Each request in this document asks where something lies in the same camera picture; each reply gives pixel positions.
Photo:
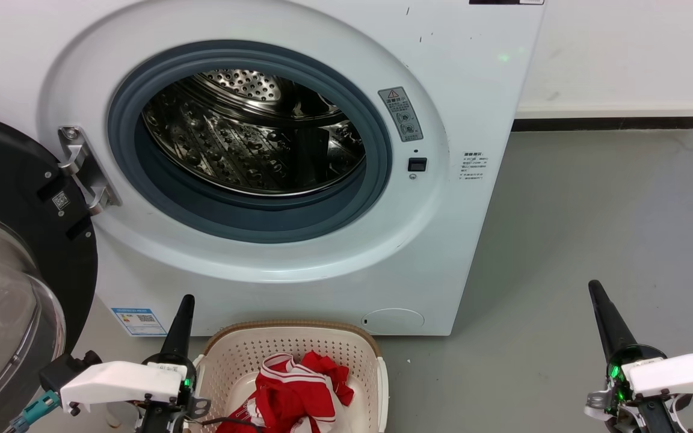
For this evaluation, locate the round white filter cover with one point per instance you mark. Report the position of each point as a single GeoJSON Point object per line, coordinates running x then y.
{"type": "Point", "coordinates": [393, 320]}

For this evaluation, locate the red and white garment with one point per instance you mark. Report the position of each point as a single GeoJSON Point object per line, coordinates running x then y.
{"type": "Point", "coordinates": [292, 397]}

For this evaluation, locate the grey rubber door gasket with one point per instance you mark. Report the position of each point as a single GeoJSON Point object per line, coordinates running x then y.
{"type": "Point", "coordinates": [238, 221]}

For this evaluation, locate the black door latch socket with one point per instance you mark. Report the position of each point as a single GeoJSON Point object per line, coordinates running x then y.
{"type": "Point", "coordinates": [417, 164]}

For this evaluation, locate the grey warning sticker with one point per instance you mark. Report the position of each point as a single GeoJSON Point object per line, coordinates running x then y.
{"type": "Point", "coordinates": [400, 114]}

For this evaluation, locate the cream perforated laundry basket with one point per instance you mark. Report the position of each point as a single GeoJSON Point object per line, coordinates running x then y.
{"type": "Point", "coordinates": [238, 355]}

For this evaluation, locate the blue energy label sticker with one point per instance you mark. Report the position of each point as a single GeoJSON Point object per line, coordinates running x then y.
{"type": "Point", "coordinates": [139, 322]}

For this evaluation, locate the white front-load washing machine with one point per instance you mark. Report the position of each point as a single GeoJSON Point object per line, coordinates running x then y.
{"type": "Point", "coordinates": [443, 240]}

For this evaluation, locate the black round washer door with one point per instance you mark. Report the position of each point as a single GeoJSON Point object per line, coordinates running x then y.
{"type": "Point", "coordinates": [3, 174]}

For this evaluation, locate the black connector block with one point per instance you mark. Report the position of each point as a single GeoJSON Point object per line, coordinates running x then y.
{"type": "Point", "coordinates": [64, 370]}

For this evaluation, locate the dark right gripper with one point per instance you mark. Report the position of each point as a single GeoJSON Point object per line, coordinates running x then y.
{"type": "Point", "coordinates": [629, 412]}

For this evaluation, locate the black wall baseboard strip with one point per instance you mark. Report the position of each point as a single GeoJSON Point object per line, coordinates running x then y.
{"type": "Point", "coordinates": [599, 123]}

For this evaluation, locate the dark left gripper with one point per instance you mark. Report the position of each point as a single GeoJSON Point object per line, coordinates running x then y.
{"type": "Point", "coordinates": [163, 418]}

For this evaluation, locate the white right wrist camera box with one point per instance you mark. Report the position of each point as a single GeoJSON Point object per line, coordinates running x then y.
{"type": "Point", "coordinates": [683, 373]}

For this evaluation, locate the stainless steel washing machine drum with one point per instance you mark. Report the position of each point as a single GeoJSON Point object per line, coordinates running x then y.
{"type": "Point", "coordinates": [232, 144]}

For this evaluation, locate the white QR code sticker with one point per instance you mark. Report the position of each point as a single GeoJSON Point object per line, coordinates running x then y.
{"type": "Point", "coordinates": [61, 200]}

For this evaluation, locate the silver metal door hinge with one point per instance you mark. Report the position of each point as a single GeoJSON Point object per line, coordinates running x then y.
{"type": "Point", "coordinates": [86, 171]}

